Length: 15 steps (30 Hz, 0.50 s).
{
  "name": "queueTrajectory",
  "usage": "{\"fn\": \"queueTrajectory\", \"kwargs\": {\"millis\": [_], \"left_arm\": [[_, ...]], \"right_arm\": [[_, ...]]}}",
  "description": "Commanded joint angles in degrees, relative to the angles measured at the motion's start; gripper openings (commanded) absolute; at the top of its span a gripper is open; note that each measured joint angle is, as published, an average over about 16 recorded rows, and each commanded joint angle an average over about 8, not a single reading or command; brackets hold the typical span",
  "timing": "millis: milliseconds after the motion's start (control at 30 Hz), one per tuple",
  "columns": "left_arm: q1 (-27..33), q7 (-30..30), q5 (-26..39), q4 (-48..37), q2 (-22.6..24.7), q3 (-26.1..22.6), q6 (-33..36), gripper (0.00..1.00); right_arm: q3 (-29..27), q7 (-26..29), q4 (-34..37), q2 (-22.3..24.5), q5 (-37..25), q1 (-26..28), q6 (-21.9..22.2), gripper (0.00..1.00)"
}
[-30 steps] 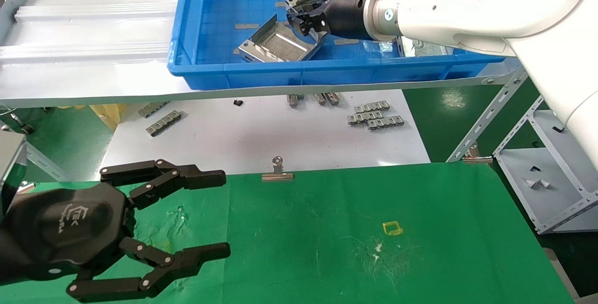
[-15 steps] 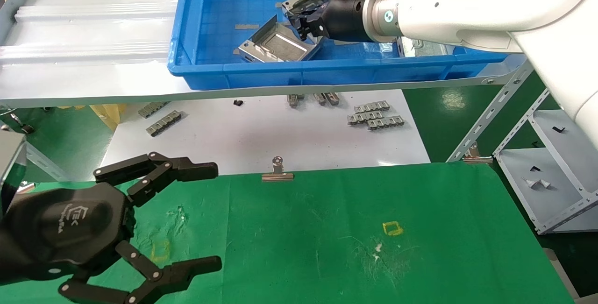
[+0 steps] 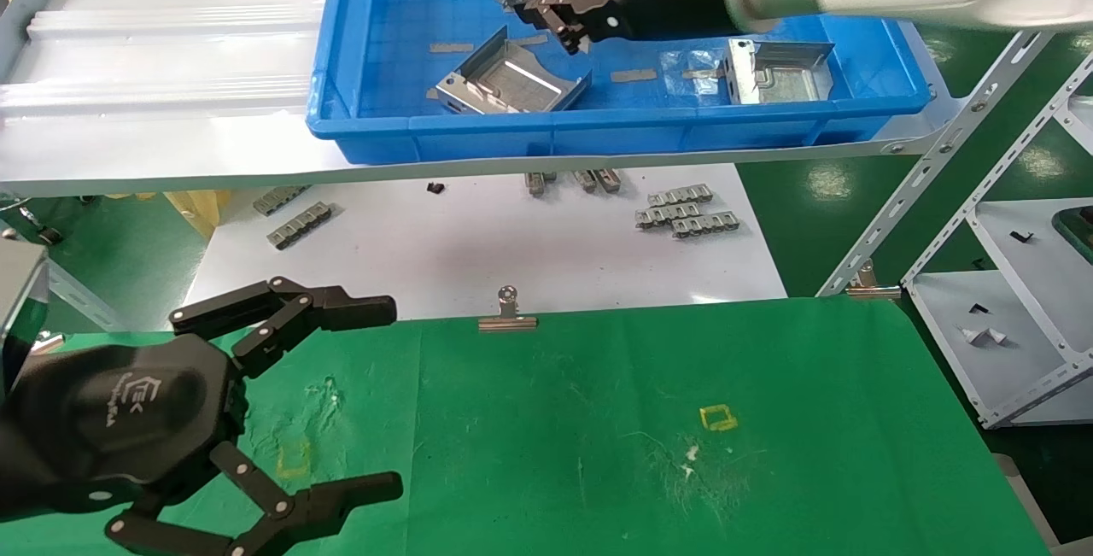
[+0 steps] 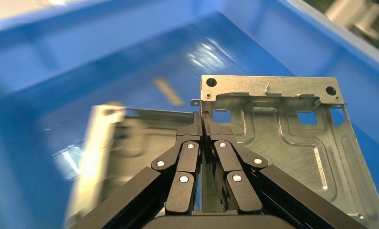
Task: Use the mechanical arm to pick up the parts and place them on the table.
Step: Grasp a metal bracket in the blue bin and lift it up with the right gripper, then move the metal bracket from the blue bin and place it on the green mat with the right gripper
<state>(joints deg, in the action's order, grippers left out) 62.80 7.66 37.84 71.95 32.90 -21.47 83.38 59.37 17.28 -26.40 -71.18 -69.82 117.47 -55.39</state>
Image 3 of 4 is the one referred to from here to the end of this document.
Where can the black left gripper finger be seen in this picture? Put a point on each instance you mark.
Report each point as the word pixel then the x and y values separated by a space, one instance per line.
pixel 348 310
pixel 340 494

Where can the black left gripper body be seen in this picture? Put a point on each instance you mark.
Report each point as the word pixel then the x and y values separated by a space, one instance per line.
pixel 128 419

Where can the small metal link strip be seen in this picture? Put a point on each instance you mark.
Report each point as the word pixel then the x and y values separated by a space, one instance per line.
pixel 280 200
pixel 705 225
pixel 536 184
pixel 666 214
pixel 608 180
pixel 586 181
pixel 299 225
pixel 680 195

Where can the brown tape strip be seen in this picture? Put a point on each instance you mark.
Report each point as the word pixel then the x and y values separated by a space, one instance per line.
pixel 534 40
pixel 632 75
pixel 696 73
pixel 450 48

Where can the yellow tape square mark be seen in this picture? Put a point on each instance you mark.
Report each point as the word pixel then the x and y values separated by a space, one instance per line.
pixel 717 417
pixel 284 459

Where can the clear plastic film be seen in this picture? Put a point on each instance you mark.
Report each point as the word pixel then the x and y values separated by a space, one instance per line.
pixel 704 86

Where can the silver binder clip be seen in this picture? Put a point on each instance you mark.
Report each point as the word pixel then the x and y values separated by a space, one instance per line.
pixel 871 289
pixel 508 321

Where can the green table mat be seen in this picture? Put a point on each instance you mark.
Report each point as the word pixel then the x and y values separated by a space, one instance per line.
pixel 546 436

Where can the grey metal shelf tray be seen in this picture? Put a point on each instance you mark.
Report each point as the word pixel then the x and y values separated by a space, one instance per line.
pixel 171 69

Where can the perforated grey angle bar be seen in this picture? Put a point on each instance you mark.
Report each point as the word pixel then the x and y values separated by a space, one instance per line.
pixel 982 99
pixel 1008 159

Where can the small white scrap pieces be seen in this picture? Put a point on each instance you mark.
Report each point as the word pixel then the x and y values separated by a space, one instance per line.
pixel 982 336

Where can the dark tray edge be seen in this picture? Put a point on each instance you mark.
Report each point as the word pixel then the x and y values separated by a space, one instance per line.
pixel 1078 231

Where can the white metal side shelf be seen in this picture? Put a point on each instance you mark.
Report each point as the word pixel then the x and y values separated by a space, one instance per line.
pixel 1016 342

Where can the grey metal frame bar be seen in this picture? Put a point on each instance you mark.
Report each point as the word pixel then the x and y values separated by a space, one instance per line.
pixel 85 295

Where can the small folded sheet-metal bracket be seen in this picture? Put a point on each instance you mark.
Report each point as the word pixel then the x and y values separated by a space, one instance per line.
pixel 777 82

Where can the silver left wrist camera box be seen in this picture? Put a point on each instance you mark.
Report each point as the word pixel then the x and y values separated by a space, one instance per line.
pixel 19 308

